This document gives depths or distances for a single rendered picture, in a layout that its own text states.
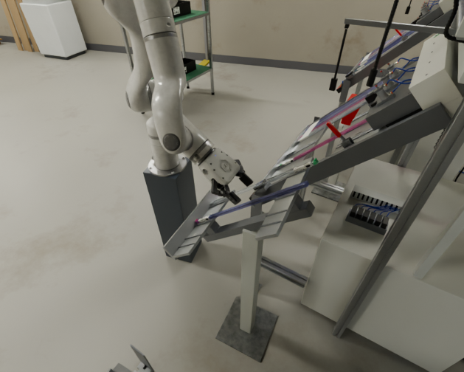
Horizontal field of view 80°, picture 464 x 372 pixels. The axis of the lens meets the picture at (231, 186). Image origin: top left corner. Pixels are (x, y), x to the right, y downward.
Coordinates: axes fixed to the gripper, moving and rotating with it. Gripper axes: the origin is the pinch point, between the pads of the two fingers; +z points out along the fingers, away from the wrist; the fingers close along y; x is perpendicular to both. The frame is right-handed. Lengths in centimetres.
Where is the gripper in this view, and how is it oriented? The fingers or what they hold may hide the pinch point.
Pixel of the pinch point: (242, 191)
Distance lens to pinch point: 86.4
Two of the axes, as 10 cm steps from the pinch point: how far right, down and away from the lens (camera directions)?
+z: 7.2, 6.9, 1.4
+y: 4.4, -6.0, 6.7
